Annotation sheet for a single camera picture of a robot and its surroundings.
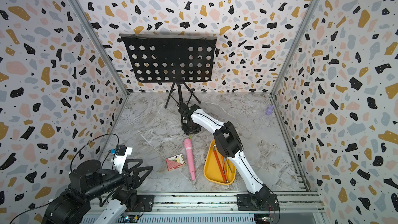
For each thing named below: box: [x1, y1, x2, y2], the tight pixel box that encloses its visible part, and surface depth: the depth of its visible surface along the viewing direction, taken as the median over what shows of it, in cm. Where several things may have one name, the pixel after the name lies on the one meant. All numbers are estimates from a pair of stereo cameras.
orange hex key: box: [221, 155, 229, 182], surface depth 85 cm
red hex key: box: [212, 144, 227, 184], surface depth 89 cm
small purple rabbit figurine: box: [265, 104, 275, 116], surface depth 109 cm
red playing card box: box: [165, 153, 186, 172], surface depth 87 cm
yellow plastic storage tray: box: [203, 138, 237, 186], surface depth 85 cm
